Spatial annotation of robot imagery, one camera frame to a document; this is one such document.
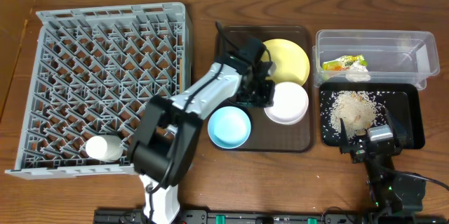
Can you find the white tissue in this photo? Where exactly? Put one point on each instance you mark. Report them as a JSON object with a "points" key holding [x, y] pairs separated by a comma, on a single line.
{"points": [[357, 73]]}

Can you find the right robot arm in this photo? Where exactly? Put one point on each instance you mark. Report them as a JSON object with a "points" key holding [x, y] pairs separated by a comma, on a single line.
{"points": [[397, 193]]}

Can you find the clear plastic bin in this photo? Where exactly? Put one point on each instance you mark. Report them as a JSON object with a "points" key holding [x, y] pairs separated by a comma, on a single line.
{"points": [[407, 57]]}

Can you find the grey plastic dish rack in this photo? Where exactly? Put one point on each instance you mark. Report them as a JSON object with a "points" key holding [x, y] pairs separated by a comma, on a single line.
{"points": [[94, 71]]}

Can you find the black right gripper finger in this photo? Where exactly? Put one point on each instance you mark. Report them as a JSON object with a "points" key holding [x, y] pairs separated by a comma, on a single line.
{"points": [[344, 142], [400, 134]]}

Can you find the black waste tray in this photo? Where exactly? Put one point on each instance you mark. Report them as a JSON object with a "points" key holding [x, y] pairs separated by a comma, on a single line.
{"points": [[402, 101]]}

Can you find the dark brown serving tray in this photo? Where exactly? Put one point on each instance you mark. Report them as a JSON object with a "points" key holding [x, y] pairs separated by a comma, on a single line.
{"points": [[266, 135]]}

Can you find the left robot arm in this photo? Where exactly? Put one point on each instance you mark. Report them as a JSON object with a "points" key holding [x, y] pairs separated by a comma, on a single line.
{"points": [[165, 141]]}

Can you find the wooden chopstick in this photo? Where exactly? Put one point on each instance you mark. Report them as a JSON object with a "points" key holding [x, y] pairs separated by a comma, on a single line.
{"points": [[180, 77]]}

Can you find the light blue bowl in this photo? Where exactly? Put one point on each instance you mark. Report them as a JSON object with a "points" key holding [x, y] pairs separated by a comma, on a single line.
{"points": [[229, 127]]}

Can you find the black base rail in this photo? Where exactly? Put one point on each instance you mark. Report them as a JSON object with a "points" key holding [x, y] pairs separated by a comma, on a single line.
{"points": [[114, 216]]}

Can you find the green orange snack wrapper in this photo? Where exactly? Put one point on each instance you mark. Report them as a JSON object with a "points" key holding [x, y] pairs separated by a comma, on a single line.
{"points": [[344, 62]]}

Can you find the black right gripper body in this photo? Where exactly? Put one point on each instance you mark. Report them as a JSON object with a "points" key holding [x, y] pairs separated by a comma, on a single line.
{"points": [[360, 150]]}

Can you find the yellow plate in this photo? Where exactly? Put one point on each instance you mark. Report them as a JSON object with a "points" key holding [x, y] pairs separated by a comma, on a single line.
{"points": [[291, 61]]}

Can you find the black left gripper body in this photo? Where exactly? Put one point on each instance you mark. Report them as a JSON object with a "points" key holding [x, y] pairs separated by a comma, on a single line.
{"points": [[258, 95]]}

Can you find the white bowl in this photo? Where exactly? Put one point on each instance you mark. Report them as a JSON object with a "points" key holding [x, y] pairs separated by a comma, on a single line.
{"points": [[290, 104]]}

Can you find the white cup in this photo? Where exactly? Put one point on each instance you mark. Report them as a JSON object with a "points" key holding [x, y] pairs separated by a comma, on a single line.
{"points": [[105, 148]]}

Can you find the spilled rice pile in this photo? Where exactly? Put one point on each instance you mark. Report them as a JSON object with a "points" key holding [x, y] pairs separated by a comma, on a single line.
{"points": [[359, 111]]}

